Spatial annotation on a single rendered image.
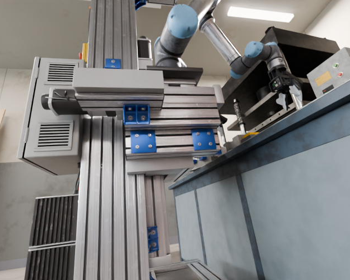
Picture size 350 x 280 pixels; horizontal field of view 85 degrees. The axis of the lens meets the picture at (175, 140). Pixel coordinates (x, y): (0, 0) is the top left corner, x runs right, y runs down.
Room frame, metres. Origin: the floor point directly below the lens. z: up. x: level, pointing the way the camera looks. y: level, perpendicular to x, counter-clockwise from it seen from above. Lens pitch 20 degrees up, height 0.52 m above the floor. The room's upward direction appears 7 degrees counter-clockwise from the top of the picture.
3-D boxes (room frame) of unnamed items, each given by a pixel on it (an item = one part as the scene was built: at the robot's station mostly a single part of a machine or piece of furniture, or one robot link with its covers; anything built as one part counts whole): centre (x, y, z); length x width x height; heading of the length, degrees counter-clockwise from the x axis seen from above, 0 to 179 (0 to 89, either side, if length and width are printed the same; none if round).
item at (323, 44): (2.07, -1.20, 1.75); 1.30 x 0.84 x 0.61; 19
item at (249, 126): (2.09, -1.26, 1.52); 1.10 x 0.70 x 0.05; 19
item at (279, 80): (0.80, -0.55, 1.07); 0.09 x 0.08 x 0.12; 110
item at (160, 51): (0.69, -0.01, 1.20); 0.13 x 0.12 x 0.14; 25
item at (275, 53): (0.80, -0.55, 1.23); 0.09 x 0.08 x 0.11; 115
